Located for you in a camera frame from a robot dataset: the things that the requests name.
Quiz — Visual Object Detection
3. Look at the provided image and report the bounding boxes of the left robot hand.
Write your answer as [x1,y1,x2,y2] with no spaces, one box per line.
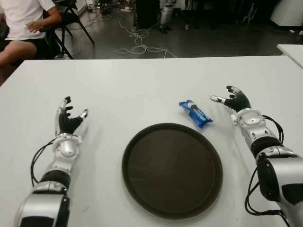
[54,96,89,137]

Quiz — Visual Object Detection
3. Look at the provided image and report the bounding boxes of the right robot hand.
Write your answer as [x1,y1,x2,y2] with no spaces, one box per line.
[209,85,252,113]

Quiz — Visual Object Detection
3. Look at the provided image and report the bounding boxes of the blue Oreo packet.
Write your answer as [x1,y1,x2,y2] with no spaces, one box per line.
[178,100,214,130]

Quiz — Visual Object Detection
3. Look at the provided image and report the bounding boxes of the white side table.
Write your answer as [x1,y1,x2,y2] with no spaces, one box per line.
[276,44,303,69]

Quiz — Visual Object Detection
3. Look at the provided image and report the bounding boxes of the round dark brown tray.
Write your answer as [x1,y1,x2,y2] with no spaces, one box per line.
[122,122,223,220]

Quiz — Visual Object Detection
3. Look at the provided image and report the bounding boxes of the white rounded cabinet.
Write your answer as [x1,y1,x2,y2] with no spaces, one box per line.
[269,0,303,31]

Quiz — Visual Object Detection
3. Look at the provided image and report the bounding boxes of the black folding chair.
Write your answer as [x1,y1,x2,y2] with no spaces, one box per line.
[44,4,95,60]

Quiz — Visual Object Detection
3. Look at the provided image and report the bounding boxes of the silver humanoid robot legs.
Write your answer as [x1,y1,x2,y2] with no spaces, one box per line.
[159,0,176,34]

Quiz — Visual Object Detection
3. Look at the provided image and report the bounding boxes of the seated person white shirt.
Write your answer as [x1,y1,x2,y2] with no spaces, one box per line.
[0,0,63,69]

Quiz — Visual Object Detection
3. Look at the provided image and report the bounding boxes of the black cabinet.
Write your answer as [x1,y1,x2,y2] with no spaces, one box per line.
[134,0,164,29]

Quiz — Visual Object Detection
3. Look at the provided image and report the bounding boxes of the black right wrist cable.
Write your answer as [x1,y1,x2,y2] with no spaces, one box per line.
[261,114,285,145]

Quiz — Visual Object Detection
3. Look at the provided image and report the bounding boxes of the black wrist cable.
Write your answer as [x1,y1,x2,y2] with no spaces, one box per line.
[31,138,57,186]
[261,114,285,145]

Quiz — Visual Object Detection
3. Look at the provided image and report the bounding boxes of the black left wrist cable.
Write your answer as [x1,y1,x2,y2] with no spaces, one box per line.
[31,138,57,186]

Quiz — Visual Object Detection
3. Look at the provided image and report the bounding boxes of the white tangled floor cable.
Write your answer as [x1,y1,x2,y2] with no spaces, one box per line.
[115,14,178,59]

